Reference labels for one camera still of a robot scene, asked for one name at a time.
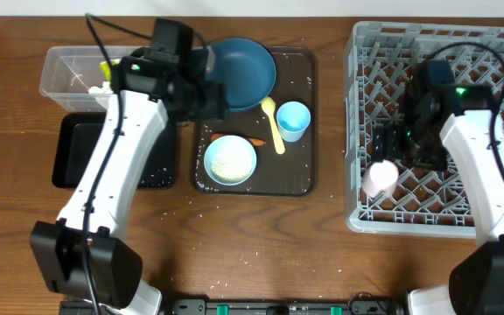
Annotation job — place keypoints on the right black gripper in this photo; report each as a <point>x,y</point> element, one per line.
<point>386,144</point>

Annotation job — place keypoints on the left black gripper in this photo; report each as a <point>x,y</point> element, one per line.
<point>213,101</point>

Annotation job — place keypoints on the pink plastic cup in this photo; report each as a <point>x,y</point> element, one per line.
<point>380,178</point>

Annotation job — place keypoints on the dark blue plate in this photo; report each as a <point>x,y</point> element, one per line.
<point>245,68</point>

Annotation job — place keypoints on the light blue bowl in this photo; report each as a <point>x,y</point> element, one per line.
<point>224,143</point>

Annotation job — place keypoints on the white tissue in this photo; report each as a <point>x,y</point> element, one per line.
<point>100,96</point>

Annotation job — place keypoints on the light blue plastic cup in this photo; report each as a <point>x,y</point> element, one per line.
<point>292,119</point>

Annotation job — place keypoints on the yellow green snack wrapper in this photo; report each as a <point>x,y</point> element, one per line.
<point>108,68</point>

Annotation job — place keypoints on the white rice grains pile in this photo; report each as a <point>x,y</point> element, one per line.
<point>232,166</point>

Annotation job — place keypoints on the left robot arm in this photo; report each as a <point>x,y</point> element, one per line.
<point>83,253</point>

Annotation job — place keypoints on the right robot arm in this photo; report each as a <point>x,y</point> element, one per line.
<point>444,120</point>

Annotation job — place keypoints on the grey dishwasher rack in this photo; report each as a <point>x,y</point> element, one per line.
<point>379,59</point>

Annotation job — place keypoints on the clear plastic waste bin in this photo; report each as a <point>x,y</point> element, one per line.
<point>68,73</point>

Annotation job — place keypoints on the yellow plastic spoon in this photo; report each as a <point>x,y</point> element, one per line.
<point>268,107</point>

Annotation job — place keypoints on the orange carrot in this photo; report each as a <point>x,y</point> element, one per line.
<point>254,141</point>

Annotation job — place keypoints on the dark brown serving tray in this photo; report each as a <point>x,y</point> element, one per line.
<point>293,174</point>

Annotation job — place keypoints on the black plastic tray bin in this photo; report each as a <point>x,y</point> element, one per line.
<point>78,136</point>

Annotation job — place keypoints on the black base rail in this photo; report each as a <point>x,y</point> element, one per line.
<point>360,304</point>

